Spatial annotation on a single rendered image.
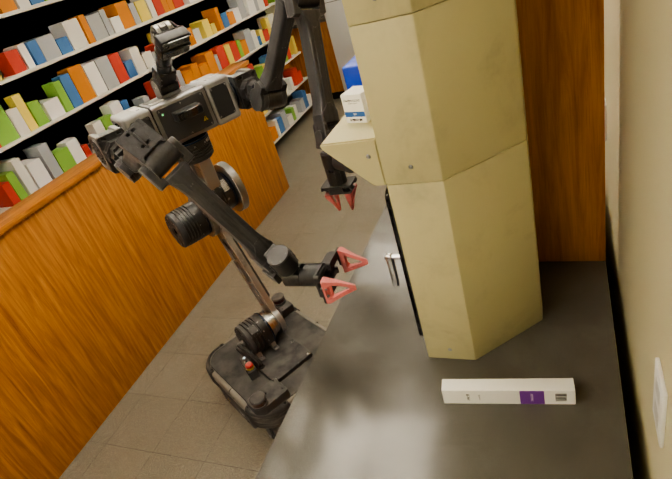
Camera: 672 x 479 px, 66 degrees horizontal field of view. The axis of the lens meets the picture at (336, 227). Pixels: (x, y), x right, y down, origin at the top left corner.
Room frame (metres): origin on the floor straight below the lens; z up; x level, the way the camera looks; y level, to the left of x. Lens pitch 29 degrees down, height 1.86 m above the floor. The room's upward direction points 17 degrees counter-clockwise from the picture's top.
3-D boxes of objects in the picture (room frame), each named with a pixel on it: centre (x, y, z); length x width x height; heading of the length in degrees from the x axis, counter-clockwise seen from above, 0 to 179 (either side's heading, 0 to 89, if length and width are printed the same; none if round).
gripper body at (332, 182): (1.45, -0.05, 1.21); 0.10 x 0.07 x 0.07; 62
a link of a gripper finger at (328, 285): (0.99, 0.03, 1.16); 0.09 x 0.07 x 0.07; 61
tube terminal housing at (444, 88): (0.98, -0.30, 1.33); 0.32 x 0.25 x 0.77; 152
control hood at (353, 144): (1.06, -0.14, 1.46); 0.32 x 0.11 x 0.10; 152
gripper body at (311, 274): (1.05, 0.08, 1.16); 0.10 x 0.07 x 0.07; 151
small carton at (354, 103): (1.02, -0.12, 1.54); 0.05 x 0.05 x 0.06; 47
